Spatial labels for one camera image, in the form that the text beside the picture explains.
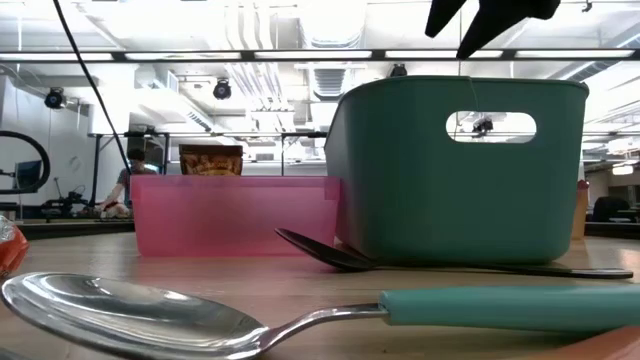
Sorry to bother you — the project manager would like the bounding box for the dark computer monitor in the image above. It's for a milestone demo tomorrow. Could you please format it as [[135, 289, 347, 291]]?
[[13, 159, 43, 191]]

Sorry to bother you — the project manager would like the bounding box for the left arm thick cable loop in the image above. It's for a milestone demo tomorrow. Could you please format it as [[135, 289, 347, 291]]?
[[0, 130, 51, 195]]

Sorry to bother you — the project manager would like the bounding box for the brown orange spice pouch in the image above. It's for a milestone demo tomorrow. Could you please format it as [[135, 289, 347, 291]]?
[[178, 143, 245, 176]]

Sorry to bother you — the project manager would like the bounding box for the teal plastic bin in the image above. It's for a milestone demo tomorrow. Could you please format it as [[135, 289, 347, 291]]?
[[323, 75, 590, 266]]

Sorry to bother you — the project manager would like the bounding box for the black table frame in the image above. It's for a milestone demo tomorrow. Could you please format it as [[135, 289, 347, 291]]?
[[17, 219, 640, 240]]

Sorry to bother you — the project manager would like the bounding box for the pink plastic tray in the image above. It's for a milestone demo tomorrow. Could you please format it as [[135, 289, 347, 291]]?
[[129, 174, 342, 258]]

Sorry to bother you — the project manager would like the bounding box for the person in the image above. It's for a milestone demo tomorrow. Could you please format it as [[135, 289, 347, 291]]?
[[97, 147, 160, 220]]

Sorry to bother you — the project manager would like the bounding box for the teal-handled metal spoon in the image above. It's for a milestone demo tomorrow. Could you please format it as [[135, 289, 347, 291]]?
[[0, 272, 640, 360]]

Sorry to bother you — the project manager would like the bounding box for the beige bottle with red cap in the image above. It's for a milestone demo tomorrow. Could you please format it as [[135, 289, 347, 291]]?
[[572, 179, 591, 240]]

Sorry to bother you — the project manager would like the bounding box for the orange chicken ramen packet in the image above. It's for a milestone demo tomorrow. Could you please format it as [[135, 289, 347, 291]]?
[[0, 214, 30, 280]]

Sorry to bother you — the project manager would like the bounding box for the orange-handled metal spoon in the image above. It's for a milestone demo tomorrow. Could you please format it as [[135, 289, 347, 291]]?
[[519, 324, 640, 360]]

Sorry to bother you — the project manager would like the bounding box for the black office chair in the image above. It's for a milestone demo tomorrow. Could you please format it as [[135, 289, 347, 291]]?
[[592, 196, 632, 224]]

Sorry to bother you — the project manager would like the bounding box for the black spoon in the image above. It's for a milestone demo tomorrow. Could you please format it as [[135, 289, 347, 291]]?
[[274, 227, 635, 280]]

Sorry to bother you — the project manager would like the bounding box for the thin black cable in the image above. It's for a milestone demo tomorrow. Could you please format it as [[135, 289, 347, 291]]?
[[52, 0, 132, 176]]

